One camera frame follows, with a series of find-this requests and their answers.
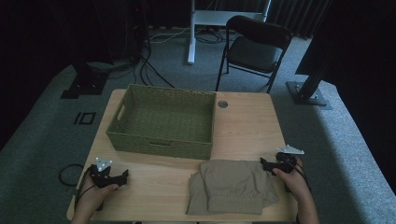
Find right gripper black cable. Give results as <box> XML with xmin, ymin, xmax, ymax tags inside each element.
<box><xmin>284</xmin><ymin>161</ymin><xmax>313</xmax><ymax>193</ymax></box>

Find black floor cables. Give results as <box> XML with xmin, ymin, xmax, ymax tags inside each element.
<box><xmin>106</xmin><ymin>29</ymin><xmax>176</xmax><ymax>90</ymax></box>

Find white desk frame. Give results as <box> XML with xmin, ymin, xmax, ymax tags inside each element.
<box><xmin>187</xmin><ymin>0</ymin><xmax>273</xmax><ymax>65</ymax></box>

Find dark curtain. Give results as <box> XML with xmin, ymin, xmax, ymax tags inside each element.
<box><xmin>267</xmin><ymin>0</ymin><xmax>332</xmax><ymax>39</ymax></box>

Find black folding chair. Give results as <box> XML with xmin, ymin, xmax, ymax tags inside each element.
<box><xmin>215</xmin><ymin>15</ymin><xmax>294</xmax><ymax>94</ymax></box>

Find person's left hand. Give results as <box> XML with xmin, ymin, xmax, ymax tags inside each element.
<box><xmin>78</xmin><ymin>182</ymin><xmax>120</xmax><ymax>213</ymax></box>

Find black cable loop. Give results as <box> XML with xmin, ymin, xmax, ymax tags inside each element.
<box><xmin>58</xmin><ymin>163</ymin><xmax>85</xmax><ymax>188</ymax></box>

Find khaki pants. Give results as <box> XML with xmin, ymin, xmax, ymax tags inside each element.
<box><xmin>186</xmin><ymin>159</ymin><xmax>280</xmax><ymax>216</ymax></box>

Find white floor cable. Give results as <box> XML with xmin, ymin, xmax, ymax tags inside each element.
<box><xmin>148</xmin><ymin>24</ymin><xmax>191</xmax><ymax>44</ymax></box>

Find person's right hand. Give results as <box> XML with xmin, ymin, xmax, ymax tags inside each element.
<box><xmin>272</xmin><ymin>158</ymin><xmax>308</xmax><ymax>202</ymax></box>

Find black stand with base plate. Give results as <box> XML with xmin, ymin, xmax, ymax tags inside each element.
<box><xmin>60</xmin><ymin>60</ymin><xmax>110</xmax><ymax>100</ymax></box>

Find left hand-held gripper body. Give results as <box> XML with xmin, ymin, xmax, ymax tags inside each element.
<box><xmin>89</xmin><ymin>157</ymin><xmax>125</xmax><ymax>189</ymax></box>

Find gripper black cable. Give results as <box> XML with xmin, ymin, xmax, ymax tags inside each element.
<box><xmin>74</xmin><ymin>166</ymin><xmax>105</xmax><ymax>213</ymax></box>
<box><xmin>284</xmin><ymin>161</ymin><xmax>313</xmax><ymax>193</ymax></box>

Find black angled stand with base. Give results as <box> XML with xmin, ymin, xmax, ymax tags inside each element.
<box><xmin>286</xmin><ymin>60</ymin><xmax>333</xmax><ymax>111</ymax></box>

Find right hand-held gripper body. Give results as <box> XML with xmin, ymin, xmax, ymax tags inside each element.
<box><xmin>275</xmin><ymin>144</ymin><xmax>305</xmax><ymax>175</ymax></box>

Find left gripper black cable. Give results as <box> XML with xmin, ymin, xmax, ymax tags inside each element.
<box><xmin>74</xmin><ymin>166</ymin><xmax>105</xmax><ymax>213</ymax></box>

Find green woven basket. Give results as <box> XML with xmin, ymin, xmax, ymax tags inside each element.
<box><xmin>106</xmin><ymin>83</ymin><xmax>218</xmax><ymax>161</ymax></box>

